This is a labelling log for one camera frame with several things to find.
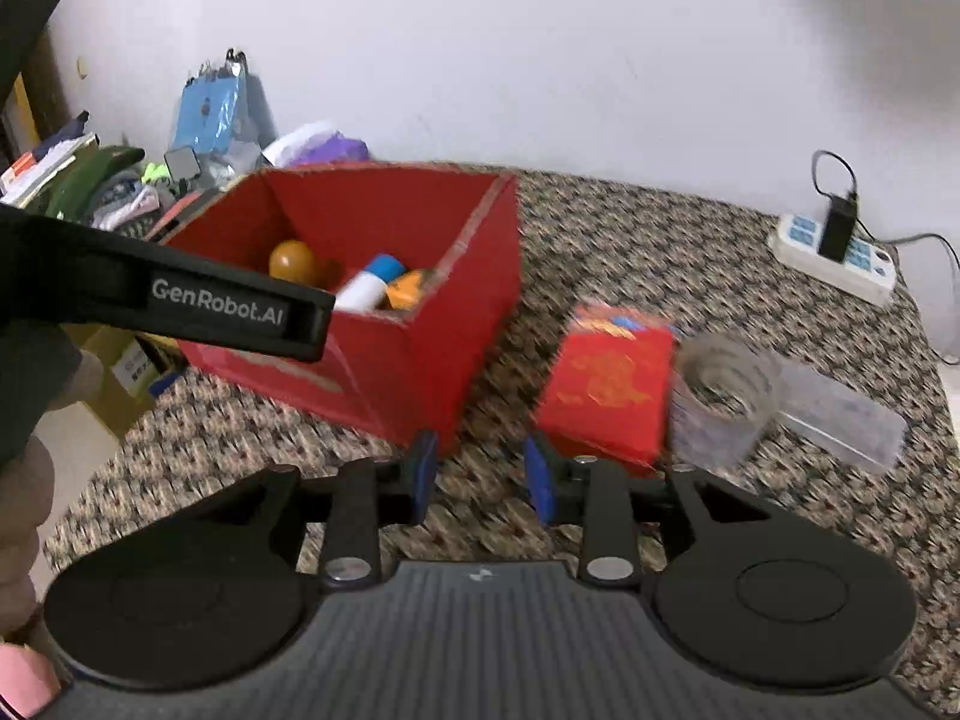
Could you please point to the floral patterned tablecloth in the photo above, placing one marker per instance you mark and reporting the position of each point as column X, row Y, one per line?
column 637, row 262

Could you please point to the white power strip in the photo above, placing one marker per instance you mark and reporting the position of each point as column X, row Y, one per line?
column 802, row 240

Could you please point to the red printed carton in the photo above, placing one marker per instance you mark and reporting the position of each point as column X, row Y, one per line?
column 607, row 390

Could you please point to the purple white plastic bag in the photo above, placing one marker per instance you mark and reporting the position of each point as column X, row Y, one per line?
column 315, row 142

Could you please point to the red cardboard box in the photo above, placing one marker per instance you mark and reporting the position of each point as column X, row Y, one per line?
column 450, row 330

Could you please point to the pink cloth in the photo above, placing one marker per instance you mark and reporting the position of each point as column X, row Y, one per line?
column 26, row 679

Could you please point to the yellow ball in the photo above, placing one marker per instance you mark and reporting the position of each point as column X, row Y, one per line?
column 294, row 262

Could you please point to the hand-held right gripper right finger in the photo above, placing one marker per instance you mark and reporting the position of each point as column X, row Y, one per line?
column 540, row 478

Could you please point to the orange small object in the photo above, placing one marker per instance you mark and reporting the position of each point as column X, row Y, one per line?
column 409, row 291

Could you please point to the blue bag with binder clips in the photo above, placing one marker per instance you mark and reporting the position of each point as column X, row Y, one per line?
column 217, row 112

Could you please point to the brown cardboard box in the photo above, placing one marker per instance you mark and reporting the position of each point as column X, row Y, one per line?
column 120, row 375

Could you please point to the small black square device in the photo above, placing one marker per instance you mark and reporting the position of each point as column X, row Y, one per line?
column 181, row 163

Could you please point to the person's left hand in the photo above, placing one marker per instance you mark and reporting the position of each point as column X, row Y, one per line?
column 41, row 480

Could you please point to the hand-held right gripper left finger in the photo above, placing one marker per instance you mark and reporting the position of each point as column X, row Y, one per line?
column 424, row 476

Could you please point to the clear plastic box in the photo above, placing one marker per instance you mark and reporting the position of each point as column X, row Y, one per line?
column 847, row 420

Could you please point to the stack of books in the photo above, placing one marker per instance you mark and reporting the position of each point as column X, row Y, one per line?
column 41, row 157

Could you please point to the black charger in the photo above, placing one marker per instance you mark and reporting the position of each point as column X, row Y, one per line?
column 838, row 229

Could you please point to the neon green object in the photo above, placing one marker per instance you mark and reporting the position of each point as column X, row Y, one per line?
column 154, row 172

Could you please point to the blue-capped white glue stick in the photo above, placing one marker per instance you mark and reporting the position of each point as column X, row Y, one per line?
column 367, row 285

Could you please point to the pile of clothes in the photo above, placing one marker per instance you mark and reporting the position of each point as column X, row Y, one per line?
column 105, row 187

